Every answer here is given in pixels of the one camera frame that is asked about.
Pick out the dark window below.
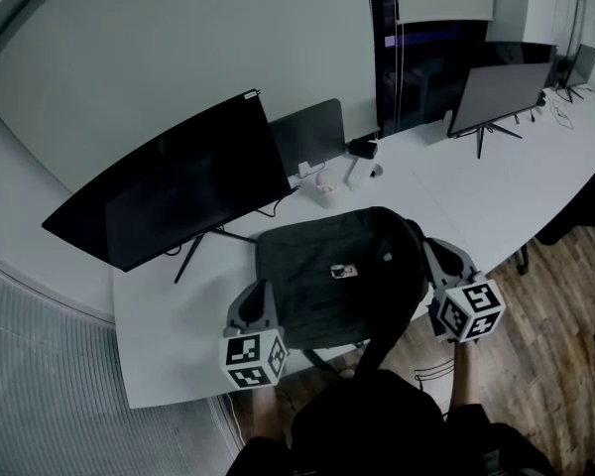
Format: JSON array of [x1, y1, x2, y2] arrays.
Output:
[[365, 0, 497, 139]]

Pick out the person's black clothing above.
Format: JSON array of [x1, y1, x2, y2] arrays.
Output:
[[226, 368, 557, 476]]

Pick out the small black monitor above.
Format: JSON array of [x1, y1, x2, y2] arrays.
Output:
[[554, 44, 595, 104]]

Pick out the black monitor cable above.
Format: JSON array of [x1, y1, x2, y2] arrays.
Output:
[[255, 184, 303, 219]]

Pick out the dark grey upright laptop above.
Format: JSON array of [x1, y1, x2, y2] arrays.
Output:
[[269, 98, 347, 178]]

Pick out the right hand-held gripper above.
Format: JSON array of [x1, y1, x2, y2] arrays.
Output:
[[421, 237, 507, 345]]

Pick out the white table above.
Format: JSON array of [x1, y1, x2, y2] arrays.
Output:
[[111, 84, 595, 411]]

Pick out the white cables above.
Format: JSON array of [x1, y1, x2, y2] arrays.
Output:
[[544, 86, 595, 129]]

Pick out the large black curved monitor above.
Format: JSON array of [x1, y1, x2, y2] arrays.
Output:
[[41, 87, 304, 286]]

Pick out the white lidded cup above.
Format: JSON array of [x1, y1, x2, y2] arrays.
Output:
[[315, 170, 343, 210]]

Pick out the grey-screen monitor on tripod stand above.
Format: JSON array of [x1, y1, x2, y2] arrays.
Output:
[[445, 60, 556, 161]]

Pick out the blind pull cord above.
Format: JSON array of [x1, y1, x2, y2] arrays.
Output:
[[392, 0, 407, 133]]

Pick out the person's left forearm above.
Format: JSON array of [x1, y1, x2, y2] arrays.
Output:
[[250, 386, 287, 446]]

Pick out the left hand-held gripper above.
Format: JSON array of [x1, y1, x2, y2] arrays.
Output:
[[219, 279, 290, 392]]

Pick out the black power adapter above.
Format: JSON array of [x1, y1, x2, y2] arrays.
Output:
[[347, 137, 380, 160]]

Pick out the black floor cable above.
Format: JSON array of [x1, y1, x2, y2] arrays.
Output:
[[413, 358, 457, 391]]

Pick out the black monitor back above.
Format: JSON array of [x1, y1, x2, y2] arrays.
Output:
[[423, 41, 559, 124]]

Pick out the white ribbed partition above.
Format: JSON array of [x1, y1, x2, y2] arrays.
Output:
[[0, 258, 232, 476]]

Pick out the white floor cable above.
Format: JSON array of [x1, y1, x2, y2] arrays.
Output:
[[224, 393, 246, 451]]

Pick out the white power strip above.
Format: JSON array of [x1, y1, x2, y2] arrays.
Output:
[[346, 159, 374, 191]]

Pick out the black backpack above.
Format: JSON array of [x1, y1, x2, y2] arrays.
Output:
[[254, 205, 430, 382]]

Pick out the person's right forearm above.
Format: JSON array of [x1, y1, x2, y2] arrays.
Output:
[[447, 339, 480, 412]]

